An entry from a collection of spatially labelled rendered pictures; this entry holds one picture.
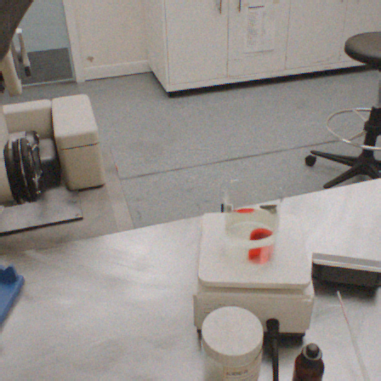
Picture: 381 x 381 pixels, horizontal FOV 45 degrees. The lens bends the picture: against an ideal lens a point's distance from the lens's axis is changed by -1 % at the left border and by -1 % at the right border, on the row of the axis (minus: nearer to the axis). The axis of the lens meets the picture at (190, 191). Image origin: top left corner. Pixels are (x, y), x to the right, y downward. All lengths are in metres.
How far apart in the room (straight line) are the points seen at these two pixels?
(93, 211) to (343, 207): 0.85
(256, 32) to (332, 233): 2.45
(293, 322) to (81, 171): 1.05
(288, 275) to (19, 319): 0.33
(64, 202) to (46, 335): 0.90
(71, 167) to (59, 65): 2.03
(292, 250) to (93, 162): 1.00
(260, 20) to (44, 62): 1.49
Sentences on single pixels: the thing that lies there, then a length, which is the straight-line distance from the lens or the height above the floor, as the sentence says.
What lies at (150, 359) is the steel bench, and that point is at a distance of 0.54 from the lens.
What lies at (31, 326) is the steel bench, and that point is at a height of 0.75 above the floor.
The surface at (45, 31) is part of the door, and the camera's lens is 3.37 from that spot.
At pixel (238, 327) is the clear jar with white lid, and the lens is 0.46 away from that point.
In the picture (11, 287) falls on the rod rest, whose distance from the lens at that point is 0.64.
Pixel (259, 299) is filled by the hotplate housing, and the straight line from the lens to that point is 0.50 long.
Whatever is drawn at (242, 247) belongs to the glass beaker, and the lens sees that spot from 0.48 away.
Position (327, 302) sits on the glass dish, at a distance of 0.59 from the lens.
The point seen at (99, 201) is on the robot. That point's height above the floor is 0.36.
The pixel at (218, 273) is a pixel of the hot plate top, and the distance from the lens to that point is 0.50.
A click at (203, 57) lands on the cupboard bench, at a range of 2.98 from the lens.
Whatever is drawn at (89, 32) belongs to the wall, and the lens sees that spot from 3.40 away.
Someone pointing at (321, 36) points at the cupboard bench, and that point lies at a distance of 3.30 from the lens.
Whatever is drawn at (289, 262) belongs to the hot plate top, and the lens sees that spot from 0.52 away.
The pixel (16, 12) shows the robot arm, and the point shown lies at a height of 1.10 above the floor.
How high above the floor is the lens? 1.19
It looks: 35 degrees down
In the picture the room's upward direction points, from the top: 2 degrees counter-clockwise
